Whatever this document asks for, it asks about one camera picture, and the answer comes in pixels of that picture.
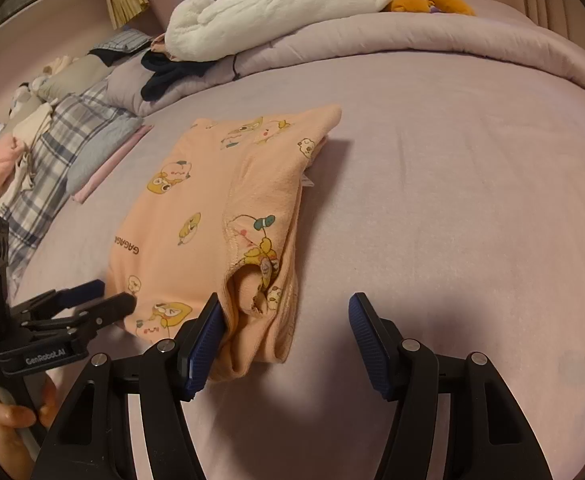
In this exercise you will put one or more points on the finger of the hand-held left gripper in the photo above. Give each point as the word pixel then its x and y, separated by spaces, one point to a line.
pixel 85 291
pixel 115 307

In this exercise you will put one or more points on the white plush toy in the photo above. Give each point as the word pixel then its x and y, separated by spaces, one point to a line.
pixel 272 5

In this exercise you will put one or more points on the cream white garment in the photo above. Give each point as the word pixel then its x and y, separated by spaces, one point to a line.
pixel 35 125

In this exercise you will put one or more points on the orange cartoon print garment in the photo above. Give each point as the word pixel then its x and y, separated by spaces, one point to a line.
pixel 197 220

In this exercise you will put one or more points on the grey pillow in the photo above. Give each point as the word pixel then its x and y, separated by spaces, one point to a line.
pixel 72 77

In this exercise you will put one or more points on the blue striped pillow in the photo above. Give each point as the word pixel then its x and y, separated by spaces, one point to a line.
pixel 122 41

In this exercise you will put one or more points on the person's left hand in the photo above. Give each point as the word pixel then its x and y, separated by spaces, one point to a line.
pixel 12 440

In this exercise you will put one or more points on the dark navy cloth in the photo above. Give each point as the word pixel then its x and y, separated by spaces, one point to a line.
pixel 167 77

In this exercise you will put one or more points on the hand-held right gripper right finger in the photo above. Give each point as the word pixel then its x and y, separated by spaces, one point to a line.
pixel 367 340

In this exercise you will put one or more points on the pink bed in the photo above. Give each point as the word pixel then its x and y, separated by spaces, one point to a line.
pixel 447 200

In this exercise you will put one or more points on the grey-pink quilt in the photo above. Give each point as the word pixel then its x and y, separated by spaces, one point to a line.
pixel 397 35

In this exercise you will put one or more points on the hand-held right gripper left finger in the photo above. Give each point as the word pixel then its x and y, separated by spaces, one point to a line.
pixel 205 345

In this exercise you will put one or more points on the pink folded cloth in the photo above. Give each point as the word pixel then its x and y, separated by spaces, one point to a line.
pixel 117 160

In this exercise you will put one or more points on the plaid cloth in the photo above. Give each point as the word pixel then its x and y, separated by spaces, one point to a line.
pixel 57 160

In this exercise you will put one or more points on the blue-grey folded cloth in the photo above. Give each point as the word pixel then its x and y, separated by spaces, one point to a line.
pixel 100 152

